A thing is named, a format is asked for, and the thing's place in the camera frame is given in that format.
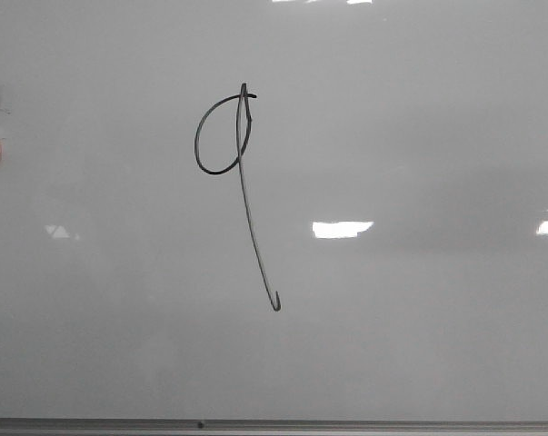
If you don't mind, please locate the white whiteboard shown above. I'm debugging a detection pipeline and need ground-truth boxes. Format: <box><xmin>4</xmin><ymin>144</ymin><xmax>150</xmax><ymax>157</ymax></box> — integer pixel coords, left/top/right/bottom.
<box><xmin>0</xmin><ymin>1</ymin><xmax>548</xmax><ymax>435</ymax></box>

